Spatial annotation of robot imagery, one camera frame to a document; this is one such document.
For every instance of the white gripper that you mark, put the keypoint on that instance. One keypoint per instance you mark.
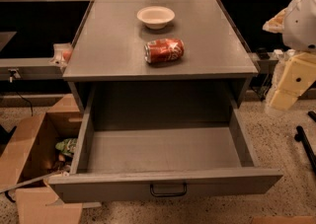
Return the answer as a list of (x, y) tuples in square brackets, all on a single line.
[(302, 26)]

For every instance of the red coke can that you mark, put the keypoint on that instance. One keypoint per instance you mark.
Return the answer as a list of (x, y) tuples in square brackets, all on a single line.
[(163, 50)]

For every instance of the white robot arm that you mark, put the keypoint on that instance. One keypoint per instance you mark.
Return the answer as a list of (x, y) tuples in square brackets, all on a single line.
[(294, 74)]

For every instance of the grey drawer cabinet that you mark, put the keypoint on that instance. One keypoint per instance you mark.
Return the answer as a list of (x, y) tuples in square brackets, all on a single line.
[(111, 46)]

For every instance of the open grey top drawer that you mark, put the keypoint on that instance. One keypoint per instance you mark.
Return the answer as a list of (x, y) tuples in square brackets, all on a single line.
[(137, 134)]

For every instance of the power strip with plugs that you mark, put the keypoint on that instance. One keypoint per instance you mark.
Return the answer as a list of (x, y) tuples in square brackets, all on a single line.
[(276, 54)]

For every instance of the black chair leg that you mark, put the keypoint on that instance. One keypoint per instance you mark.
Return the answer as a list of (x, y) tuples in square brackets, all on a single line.
[(301, 136)]

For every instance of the white bowl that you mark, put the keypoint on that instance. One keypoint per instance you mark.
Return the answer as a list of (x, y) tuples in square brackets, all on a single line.
[(155, 17)]

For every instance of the green snack bag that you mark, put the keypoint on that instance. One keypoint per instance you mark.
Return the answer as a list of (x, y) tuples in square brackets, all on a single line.
[(67, 146)]

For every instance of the brown cardboard box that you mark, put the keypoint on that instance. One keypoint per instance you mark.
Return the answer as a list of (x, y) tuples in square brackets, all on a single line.
[(28, 159)]

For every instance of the black drawer handle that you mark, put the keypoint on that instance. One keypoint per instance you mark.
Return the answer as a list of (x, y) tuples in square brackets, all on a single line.
[(163, 191)]

